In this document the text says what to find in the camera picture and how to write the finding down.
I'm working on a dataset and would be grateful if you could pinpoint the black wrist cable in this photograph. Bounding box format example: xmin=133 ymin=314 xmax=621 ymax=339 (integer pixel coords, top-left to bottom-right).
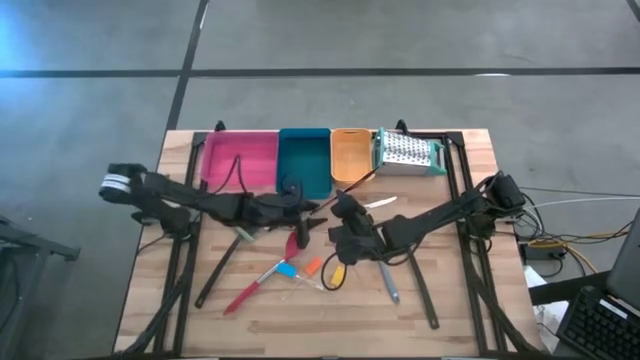
xmin=320 ymin=251 xmax=348 ymax=292
xmin=212 ymin=154 xmax=251 ymax=197

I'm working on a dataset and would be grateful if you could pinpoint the black desk bar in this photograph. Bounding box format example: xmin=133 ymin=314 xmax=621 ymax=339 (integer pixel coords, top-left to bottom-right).
xmin=528 ymin=270 xmax=612 ymax=307

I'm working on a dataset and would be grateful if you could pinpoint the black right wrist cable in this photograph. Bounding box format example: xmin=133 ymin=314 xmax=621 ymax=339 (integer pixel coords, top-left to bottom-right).
xmin=320 ymin=251 xmax=348 ymax=292

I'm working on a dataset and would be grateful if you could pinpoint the white paper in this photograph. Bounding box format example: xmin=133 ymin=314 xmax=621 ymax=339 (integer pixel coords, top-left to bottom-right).
xmin=522 ymin=278 xmax=571 ymax=354

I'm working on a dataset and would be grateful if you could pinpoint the orange plastic bin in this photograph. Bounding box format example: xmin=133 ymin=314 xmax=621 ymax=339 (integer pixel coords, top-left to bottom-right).
xmin=329 ymin=127 xmax=376 ymax=184

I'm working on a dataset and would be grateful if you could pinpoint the steel box grater teal trim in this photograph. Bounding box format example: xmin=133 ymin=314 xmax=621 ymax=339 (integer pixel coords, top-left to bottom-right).
xmin=372 ymin=126 xmax=448 ymax=178

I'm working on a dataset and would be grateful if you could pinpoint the black keyboard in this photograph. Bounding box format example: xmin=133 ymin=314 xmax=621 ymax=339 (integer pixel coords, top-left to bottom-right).
xmin=556 ymin=285 xmax=640 ymax=360

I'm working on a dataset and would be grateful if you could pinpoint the black cable bundle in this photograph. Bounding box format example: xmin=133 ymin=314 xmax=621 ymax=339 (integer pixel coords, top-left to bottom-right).
xmin=509 ymin=187 xmax=634 ymax=251

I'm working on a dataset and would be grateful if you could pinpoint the black power adapter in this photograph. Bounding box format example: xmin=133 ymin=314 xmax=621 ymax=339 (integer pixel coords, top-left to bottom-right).
xmin=519 ymin=242 xmax=569 ymax=262

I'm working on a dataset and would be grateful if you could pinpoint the orange mini spatula clear handle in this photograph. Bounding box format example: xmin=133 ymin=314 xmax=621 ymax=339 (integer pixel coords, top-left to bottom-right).
xmin=281 ymin=256 xmax=324 ymax=301

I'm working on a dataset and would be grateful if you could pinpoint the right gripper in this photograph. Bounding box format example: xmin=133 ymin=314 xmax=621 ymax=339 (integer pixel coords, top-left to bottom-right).
xmin=327 ymin=215 xmax=401 ymax=266

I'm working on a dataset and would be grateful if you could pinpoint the white cable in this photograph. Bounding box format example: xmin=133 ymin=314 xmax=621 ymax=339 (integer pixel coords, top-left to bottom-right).
xmin=537 ymin=196 xmax=640 ymax=210

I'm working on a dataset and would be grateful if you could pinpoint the black metal stand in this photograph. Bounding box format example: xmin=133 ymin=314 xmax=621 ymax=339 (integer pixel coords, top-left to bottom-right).
xmin=0 ymin=214 xmax=81 ymax=360

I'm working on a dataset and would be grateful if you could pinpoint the grey spoon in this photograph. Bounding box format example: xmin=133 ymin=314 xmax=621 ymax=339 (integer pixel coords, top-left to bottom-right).
xmin=377 ymin=257 xmax=401 ymax=305

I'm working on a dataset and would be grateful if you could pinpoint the blue mini spatula clear handle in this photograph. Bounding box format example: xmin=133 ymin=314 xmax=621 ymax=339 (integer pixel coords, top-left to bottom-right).
xmin=276 ymin=262 xmax=327 ymax=293

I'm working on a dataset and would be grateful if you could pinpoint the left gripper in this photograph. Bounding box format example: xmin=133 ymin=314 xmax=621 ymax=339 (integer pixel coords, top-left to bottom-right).
xmin=244 ymin=192 xmax=330 ymax=233

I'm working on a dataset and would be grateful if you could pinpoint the yellow cable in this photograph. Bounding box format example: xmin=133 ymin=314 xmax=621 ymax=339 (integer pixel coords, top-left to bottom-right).
xmin=528 ymin=230 xmax=632 ymax=275

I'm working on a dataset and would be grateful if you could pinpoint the dark grey monitor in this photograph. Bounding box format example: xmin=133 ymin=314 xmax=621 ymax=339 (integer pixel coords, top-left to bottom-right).
xmin=604 ymin=207 xmax=640 ymax=311

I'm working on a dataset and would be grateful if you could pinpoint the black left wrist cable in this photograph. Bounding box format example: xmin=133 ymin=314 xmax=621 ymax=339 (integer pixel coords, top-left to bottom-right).
xmin=212 ymin=154 xmax=251 ymax=197

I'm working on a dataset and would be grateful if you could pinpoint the cream white knife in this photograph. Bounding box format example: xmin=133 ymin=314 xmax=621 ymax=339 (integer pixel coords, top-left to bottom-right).
xmin=363 ymin=195 xmax=399 ymax=210

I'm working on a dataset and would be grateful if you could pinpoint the pink plastic bin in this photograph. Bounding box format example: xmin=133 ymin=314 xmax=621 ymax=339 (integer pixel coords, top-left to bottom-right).
xmin=199 ymin=130 xmax=280 ymax=195

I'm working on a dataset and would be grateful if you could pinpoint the red spoon steel handle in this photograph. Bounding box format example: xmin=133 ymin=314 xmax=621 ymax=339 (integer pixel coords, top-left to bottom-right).
xmin=223 ymin=230 xmax=303 ymax=316

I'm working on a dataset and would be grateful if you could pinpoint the yellow mini spatula clear handle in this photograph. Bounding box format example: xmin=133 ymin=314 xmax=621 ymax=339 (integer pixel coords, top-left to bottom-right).
xmin=329 ymin=265 xmax=348 ymax=290

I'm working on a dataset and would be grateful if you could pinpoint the teal plastic bin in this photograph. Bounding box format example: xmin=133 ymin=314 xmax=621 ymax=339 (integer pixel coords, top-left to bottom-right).
xmin=276 ymin=127 xmax=334 ymax=200

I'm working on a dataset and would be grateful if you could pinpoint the black metal table frame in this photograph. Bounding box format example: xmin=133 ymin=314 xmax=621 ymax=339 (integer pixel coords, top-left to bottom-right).
xmin=115 ymin=130 xmax=544 ymax=359

